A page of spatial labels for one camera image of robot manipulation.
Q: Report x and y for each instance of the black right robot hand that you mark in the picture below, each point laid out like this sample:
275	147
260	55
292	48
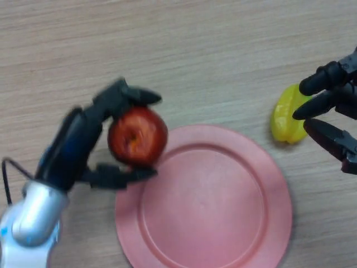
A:
332	111

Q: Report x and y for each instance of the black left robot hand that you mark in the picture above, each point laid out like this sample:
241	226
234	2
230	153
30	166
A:
72	139

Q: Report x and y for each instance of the red apple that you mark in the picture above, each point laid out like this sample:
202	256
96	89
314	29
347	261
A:
137	136

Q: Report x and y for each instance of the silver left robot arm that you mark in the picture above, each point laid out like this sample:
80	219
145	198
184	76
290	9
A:
28	223

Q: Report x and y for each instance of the pink round plate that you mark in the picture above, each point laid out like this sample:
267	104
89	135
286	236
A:
205	199

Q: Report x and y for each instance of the yellow green starfruit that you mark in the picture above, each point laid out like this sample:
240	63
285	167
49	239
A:
287	125

